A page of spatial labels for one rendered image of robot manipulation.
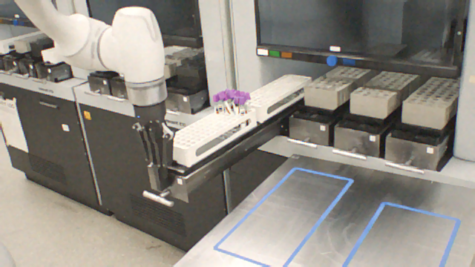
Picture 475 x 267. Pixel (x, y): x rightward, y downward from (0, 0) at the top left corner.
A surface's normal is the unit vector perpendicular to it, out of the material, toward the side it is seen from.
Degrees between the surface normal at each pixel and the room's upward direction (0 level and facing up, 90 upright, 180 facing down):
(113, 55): 89
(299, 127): 90
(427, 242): 0
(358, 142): 90
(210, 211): 90
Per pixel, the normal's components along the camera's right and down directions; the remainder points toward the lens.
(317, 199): -0.08, -0.91
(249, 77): -0.62, 0.37
